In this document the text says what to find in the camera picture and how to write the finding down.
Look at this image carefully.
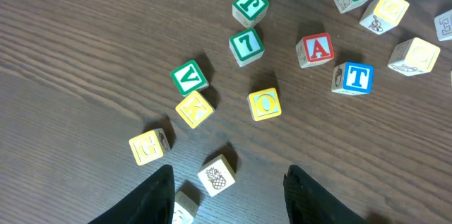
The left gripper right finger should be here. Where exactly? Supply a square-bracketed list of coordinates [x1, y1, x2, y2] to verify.
[283, 165, 367, 224]

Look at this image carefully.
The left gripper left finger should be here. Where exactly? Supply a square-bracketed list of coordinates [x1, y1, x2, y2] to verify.
[89, 165, 175, 224]

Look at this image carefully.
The green 4 block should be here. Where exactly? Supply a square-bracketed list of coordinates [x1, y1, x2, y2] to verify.
[172, 191, 198, 224]

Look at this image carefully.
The yellow G block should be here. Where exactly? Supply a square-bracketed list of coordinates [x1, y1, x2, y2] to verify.
[129, 128, 171, 166]

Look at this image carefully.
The pineapple picture block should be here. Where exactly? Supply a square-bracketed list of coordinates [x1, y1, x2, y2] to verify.
[197, 154, 236, 197]

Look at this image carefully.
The yellow K block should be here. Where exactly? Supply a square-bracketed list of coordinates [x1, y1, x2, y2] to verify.
[175, 90, 215, 129]

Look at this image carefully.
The yellow O block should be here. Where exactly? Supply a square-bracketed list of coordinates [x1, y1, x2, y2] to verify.
[247, 88, 282, 121]

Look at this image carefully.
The green V block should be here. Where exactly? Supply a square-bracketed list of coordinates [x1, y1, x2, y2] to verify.
[170, 60, 209, 97]

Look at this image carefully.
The blue T block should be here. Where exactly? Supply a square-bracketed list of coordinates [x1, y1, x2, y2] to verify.
[331, 61, 374, 95]

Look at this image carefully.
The red A block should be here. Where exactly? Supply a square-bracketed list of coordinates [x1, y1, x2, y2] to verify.
[295, 33, 335, 69]

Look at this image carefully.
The green 7 block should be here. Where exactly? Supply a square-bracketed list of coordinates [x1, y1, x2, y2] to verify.
[229, 28, 265, 67]

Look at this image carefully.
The yellow Q block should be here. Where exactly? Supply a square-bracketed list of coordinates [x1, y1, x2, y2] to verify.
[387, 37, 441, 76]

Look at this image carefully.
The green J block left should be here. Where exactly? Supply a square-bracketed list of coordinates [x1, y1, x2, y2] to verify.
[232, 0, 270, 29]

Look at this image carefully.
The yellow block top row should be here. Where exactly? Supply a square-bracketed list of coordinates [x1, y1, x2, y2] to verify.
[359, 0, 410, 35]

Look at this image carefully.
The blue L block top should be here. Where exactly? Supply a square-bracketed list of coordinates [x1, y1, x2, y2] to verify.
[434, 10, 452, 41]

